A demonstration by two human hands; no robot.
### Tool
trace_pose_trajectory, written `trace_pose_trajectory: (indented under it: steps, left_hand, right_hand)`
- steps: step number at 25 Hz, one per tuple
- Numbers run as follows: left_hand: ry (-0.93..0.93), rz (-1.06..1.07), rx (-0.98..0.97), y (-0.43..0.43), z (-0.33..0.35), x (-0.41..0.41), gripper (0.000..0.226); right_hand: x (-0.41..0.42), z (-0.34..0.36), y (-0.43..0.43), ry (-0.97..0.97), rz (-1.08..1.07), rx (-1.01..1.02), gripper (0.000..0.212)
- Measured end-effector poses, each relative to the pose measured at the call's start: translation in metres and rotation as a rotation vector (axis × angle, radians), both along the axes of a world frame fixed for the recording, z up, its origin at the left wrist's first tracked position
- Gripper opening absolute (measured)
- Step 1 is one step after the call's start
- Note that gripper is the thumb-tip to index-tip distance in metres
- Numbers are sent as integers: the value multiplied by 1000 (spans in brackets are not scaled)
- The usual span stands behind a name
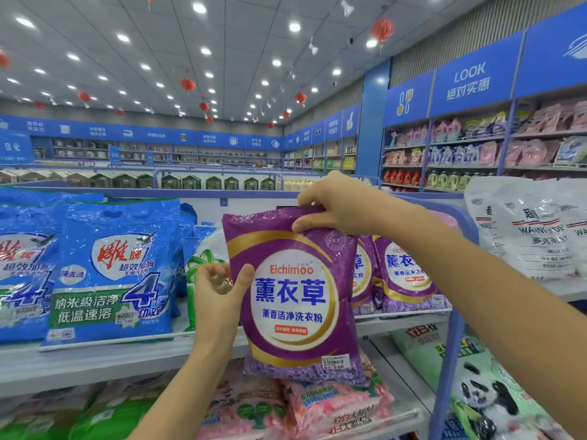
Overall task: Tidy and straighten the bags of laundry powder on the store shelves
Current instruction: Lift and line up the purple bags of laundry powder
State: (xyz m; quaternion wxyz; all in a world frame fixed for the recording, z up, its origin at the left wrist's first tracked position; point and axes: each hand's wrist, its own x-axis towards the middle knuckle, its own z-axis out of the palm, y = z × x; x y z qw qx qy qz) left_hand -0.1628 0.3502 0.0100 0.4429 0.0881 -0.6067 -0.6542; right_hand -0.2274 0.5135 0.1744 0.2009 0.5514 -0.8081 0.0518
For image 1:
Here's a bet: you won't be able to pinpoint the person's left hand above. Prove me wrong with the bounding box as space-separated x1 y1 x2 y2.
193 263 256 350

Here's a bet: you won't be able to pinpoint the person's right hand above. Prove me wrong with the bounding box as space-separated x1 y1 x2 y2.
292 171 405 237

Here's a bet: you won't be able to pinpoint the white green detergent bag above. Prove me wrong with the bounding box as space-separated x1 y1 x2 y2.
186 224 231 331

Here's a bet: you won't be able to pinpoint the pile of pink detergent bags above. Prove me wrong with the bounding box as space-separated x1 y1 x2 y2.
197 357 396 440

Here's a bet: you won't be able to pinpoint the grey shelf with blue frame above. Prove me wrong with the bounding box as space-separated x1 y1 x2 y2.
0 183 587 440

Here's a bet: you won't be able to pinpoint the white washing powder bags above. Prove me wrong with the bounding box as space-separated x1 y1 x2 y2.
555 178 587 276
463 175 579 281

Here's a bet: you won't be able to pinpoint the stack of green bags below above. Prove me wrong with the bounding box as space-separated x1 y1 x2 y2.
0 384 171 440

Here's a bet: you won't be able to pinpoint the panda green detergent bag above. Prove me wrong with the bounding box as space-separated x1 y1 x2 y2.
389 320 574 440

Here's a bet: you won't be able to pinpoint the person's left forearm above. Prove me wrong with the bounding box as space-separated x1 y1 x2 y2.
128 334 244 440

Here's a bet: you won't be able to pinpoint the person's right forearm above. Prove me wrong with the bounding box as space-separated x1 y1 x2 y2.
385 201 587 440

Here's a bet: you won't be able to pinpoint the blue sign with utensil icons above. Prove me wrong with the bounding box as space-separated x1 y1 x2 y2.
383 70 437 127

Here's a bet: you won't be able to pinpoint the row of green boxes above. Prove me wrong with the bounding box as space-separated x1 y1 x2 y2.
0 169 278 191

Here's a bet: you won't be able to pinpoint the hanging red lanterns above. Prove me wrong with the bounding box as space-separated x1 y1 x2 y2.
0 0 396 125

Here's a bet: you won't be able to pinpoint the blue sign white lettering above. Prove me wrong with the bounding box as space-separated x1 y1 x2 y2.
429 32 526 120

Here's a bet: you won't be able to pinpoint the ceiling spotlights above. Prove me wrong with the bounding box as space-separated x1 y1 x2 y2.
4 0 382 97

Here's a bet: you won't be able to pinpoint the blue sign with bowl icon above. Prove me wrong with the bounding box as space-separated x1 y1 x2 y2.
514 2 587 99

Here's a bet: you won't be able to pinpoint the blue aisle sign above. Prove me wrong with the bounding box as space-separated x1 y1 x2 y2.
0 133 36 164

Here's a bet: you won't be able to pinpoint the wall rack with pink goods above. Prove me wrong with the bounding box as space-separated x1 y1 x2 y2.
380 96 587 193

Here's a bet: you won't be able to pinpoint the far wall racks with goods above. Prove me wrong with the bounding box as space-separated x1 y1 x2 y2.
32 133 359 175

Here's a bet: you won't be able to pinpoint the blue wall sign band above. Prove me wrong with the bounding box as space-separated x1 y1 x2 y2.
0 103 363 152

